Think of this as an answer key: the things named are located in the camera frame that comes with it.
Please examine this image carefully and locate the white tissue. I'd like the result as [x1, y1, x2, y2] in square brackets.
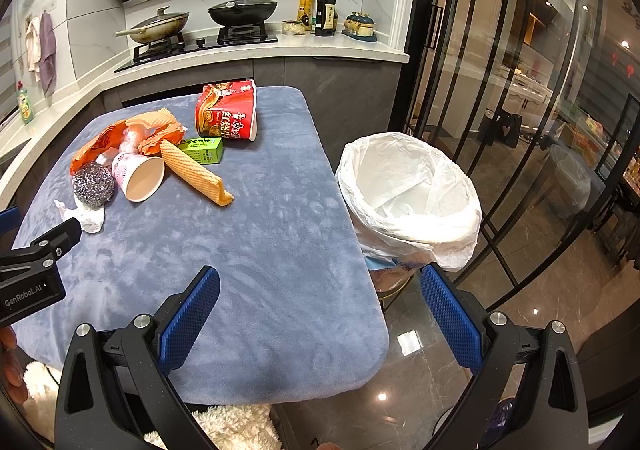
[53, 196, 105, 234]

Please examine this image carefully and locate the steel wool scrubber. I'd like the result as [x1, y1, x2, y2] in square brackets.
[72, 162, 116, 208]

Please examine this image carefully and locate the pink paper cup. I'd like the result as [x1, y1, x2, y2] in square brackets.
[112, 153, 165, 203]

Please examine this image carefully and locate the orange plastic bag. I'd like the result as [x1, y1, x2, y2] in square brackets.
[70, 108, 184, 175]

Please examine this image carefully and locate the green carton box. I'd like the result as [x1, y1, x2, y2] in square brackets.
[178, 137, 224, 165]

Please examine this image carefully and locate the red instant noodle cup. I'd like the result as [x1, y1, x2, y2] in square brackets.
[194, 78, 257, 141]

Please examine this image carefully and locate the trash bin with white bag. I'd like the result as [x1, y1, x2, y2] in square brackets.
[335, 132, 483, 292]

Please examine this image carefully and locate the person's left hand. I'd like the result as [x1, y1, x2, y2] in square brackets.
[0, 326, 28, 404]

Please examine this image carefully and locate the green dish soap bottle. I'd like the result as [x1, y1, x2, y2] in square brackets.
[16, 80, 35, 124]

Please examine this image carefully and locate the blue plush table cloth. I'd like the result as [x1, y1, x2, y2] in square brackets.
[15, 86, 388, 404]

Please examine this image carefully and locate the white fluffy rug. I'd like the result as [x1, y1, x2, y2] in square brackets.
[23, 361, 282, 450]

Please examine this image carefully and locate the purple hanging towel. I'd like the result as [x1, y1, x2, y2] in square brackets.
[38, 11, 56, 96]

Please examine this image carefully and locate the white hanging towel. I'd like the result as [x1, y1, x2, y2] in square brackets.
[25, 16, 41, 82]

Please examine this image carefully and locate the black gas stove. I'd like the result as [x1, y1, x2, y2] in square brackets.
[115, 23, 278, 73]

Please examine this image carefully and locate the beige wok with lid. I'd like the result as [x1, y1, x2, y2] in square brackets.
[115, 6, 190, 45]

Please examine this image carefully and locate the blue yellow spice jar set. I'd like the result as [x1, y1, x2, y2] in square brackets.
[342, 12, 378, 43]

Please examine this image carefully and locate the black wok with lid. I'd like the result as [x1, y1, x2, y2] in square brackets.
[208, 0, 278, 28]

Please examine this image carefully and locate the yellow food package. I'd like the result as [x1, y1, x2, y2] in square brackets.
[297, 0, 314, 31]

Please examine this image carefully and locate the dark soy sauce bottle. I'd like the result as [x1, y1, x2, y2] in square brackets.
[314, 0, 336, 36]

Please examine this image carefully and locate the gold wire bin stand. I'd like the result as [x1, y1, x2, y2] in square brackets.
[376, 274, 414, 314]

